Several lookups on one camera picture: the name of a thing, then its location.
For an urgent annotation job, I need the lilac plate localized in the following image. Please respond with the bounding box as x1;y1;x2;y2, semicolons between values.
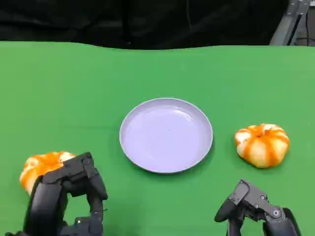
119;97;214;174

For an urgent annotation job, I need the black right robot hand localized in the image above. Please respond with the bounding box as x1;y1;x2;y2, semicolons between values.
214;179;302;236

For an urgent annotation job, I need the orange and white bread roll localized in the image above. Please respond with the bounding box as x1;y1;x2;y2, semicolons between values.
234;123;290;169
19;151;77;196

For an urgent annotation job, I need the black backdrop curtain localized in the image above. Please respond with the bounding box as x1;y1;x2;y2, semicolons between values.
0;0;290;50

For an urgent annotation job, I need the grey metal frame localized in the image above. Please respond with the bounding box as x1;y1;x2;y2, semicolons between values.
269;0;315;46

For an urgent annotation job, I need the green table cloth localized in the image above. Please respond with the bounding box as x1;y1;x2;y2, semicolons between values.
0;40;315;236

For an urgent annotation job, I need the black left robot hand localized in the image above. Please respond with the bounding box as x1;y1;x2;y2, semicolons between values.
5;151;109;236

